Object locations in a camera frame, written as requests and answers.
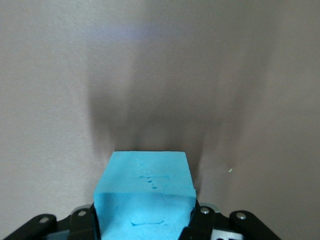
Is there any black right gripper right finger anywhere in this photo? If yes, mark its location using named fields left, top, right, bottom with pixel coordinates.
left=179, top=199, right=283, bottom=240

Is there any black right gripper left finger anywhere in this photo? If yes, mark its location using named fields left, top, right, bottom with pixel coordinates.
left=0, top=203, right=101, bottom=240

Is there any brown table cover sheet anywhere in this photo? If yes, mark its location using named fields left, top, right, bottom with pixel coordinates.
left=0, top=0, right=320, bottom=240

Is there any blue foam block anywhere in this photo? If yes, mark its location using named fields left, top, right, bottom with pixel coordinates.
left=93, top=150, right=197, bottom=240

